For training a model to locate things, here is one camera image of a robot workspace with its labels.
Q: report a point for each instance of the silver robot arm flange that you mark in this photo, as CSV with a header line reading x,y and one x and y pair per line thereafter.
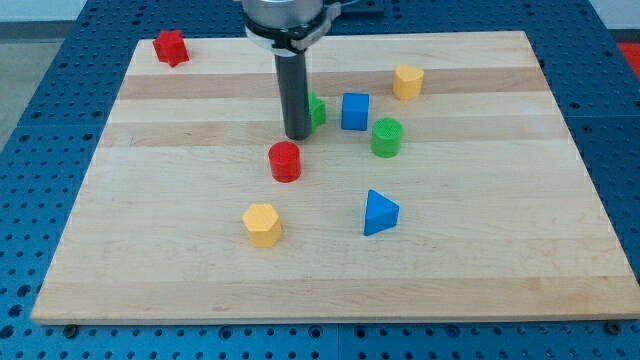
x,y
288,27

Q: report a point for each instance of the red cylinder block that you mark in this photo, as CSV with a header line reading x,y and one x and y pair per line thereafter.
x,y
285,161

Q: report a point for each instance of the blue triangle block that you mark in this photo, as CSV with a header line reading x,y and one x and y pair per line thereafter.
x,y
381,213

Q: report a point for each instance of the yellow hexagon block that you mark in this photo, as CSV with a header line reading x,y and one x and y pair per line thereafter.
x,y
263,225

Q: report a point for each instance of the green block behind rod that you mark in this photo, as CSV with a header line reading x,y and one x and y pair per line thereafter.
x,y
317,108

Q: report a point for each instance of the blue cube block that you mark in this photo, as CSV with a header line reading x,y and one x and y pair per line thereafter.
x,y
355,111

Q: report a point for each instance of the green cylinder block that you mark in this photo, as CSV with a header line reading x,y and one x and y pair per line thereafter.
x,y
386,137

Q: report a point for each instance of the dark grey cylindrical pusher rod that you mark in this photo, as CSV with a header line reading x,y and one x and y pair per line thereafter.
x,y
291,74

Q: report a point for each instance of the light wooden board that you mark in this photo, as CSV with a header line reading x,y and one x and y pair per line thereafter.
x,y
498,220

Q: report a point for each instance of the yellow heart block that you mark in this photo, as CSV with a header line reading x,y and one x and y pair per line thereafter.
x,y
407,82

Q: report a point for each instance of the red star block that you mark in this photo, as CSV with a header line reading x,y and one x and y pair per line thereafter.
x,y
170,47

